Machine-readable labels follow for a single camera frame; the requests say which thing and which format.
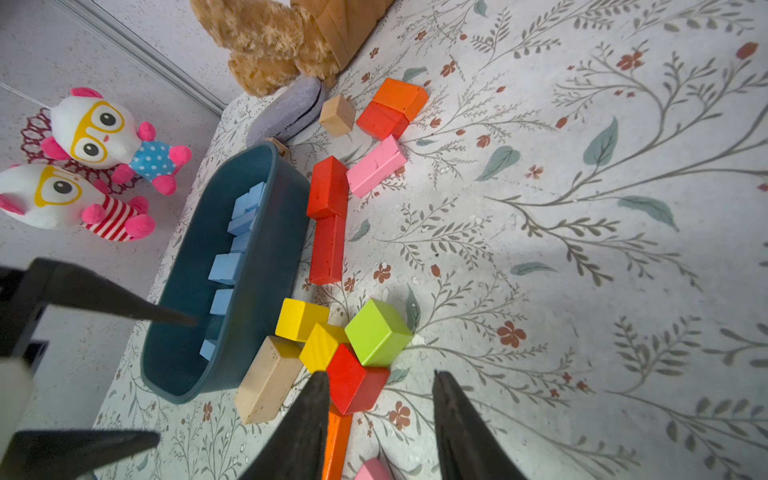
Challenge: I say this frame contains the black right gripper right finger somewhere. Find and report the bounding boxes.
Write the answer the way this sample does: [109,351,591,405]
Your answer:
[432,371,525,479]

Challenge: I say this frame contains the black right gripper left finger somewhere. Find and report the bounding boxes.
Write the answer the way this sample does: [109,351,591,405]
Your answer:
[240,372,330,479]

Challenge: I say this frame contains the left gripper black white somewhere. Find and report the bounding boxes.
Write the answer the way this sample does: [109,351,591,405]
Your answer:
[1,258,198,479]

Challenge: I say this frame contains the light blue rectangular block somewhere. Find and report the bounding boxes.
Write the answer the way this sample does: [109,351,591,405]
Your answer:
[230,231,251,253]
[199,339,218,361]
[209,289,234,316]

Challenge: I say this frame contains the long orange block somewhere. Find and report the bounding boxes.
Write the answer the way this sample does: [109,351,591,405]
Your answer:
[322,404,353,480]

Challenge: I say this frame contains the long natural wooden block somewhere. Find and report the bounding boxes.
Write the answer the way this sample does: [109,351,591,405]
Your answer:
[234,336,303,425]

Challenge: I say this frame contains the pink block lower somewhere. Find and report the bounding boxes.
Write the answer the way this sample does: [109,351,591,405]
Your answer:
[354,458,392,480]

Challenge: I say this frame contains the red cube block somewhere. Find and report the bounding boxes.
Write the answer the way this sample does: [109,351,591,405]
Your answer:
[326,344,390,415]

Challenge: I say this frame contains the yellow cube block lower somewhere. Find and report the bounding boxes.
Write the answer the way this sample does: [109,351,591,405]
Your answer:
[299,323,349,374]

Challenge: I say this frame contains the yellow cube block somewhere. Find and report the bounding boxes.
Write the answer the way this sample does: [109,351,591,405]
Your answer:
[299,323,349,374]
[275,298,330,343]

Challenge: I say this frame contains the green cube block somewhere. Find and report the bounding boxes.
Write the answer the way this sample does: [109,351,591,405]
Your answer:
[344,298,413,367]

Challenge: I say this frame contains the white plush striped legs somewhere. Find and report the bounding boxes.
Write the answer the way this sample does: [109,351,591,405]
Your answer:
[1,164,156,242]

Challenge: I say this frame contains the red rectangular block lower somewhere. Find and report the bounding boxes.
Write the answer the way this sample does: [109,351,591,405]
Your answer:
[309,216,346,285]

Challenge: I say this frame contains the dark teal plastic bin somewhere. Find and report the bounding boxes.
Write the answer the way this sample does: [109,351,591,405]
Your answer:
[141,142,310,404]

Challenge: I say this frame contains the white owl plush yellow glasses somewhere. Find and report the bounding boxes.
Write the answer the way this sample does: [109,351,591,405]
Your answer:
[41,87,192,196]

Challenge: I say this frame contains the red rectangular block upper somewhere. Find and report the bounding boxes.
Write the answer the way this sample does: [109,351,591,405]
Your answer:
[307,156,349,220]

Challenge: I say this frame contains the wooden cube with letter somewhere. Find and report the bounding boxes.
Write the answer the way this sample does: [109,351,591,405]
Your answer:
[266,137,291,161]

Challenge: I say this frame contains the pink rectangular block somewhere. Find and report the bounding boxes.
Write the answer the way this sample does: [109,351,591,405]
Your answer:
[347,135,407,198]

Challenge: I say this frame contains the grey fabric glasses case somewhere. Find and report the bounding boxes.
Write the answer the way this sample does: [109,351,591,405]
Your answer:
[245,76,327,148]

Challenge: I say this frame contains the plain wooden cube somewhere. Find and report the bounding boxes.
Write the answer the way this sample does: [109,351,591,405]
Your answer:
[319,95,356,138]

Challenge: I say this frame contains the red rectangular block by orange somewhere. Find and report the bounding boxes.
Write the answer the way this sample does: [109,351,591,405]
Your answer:
[356,101,410,141]

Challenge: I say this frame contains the brown teddy bear plush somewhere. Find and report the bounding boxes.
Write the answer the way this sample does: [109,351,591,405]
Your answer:
[190,0,397,98]

